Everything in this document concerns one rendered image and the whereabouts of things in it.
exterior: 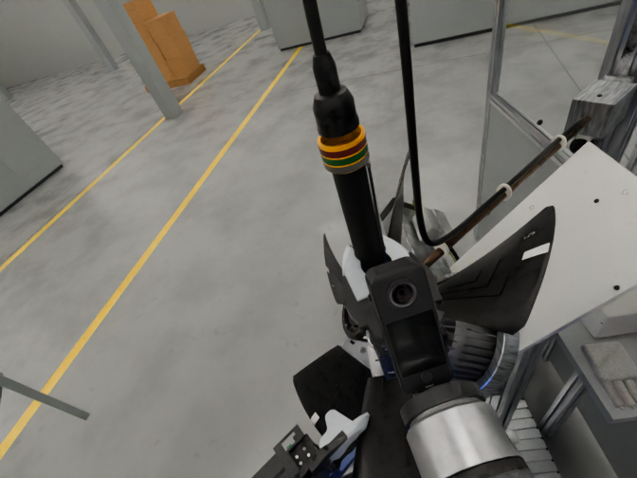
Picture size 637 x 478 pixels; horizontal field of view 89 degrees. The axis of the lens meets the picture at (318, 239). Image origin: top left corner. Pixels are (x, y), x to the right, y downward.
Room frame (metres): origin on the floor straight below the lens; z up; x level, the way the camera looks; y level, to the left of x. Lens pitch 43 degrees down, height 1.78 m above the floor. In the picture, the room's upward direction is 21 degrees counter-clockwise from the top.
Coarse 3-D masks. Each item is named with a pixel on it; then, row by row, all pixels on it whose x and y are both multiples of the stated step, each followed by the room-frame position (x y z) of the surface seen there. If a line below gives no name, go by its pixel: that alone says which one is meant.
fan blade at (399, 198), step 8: (408, 152) 0.55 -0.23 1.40; (408, 160) 0.51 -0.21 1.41; (400, 176) 0.53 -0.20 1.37; (400, 184) 0.49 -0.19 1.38; (400, 192) 0.52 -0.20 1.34; (400, 200) 0.54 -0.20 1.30; (400, 208) 0.54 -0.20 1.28; (392, 216) 0.47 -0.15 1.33; (400, 216) 0.53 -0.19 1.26; (392, 224) 0.47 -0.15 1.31; (400, 224) 0.53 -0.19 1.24; (392, 232) 0.47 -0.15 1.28; (400, 232) 0.52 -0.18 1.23; (400, 240) 0.50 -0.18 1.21
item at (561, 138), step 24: (312, 0) 0.26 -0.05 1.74; (312, 24) 0.26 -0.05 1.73; (408, 24) 0.30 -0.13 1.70; (408, 48) 0.30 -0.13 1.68; (408, 72) 0.30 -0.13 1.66; (408, 96) 0.30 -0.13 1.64; (408, 120) 0.30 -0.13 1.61; (576, 120) 0.48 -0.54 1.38; (552, 144) 0.44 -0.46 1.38; (528, 168) 0.41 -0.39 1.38; (504, 192) 0.38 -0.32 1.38; (432, 240) 0.31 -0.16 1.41
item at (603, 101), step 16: (608, 80) 0.54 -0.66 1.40; (624, 80) 0.52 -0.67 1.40; (576, 96) 0.53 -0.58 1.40; (592, 96) 0.51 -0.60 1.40; (608, 96) 0.49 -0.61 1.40; (624, 96) 0.48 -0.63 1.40; (576, 112) 0.51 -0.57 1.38; (592, 112) 0.49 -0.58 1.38; (608, 112) 0.47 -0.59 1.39; (624, 112) 0.49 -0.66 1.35; (592, 128) 0.48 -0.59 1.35; (608, 128) 0.46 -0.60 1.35
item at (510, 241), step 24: (552, 216) 0.26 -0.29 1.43; (504, 240) 0.30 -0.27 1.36; (528, 240) 0.24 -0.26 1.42; (552, 240) 0.21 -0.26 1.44; (480, 264) 0.28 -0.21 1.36; (504, 264) 0.23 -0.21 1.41; (528, 264) 0.20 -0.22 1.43; (456, 288) 0.25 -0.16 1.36; (480, 288) 0.22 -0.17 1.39; (504, 288) 0.19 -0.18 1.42; (528, 288) 0.17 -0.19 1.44; (456, 312) 0.21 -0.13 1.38; (480, 312) 0.18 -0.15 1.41; (504, 312) 0.16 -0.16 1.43; (528, 312) 0.15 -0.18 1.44
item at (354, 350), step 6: (348, 342) 0.36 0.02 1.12; (360, 342) 0.35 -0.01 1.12; (366, 342) 0.34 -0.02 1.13; (348, 348) 0.36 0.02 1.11; (354, 348) 0.35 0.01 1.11; (366, 348) 0.34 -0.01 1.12; (354, 354) 0.34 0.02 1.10; (360, 354) 0.34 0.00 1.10; (366, 354) 0.33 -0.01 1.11; (360, 360) 0.33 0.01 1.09; (366, 360) 0.32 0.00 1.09
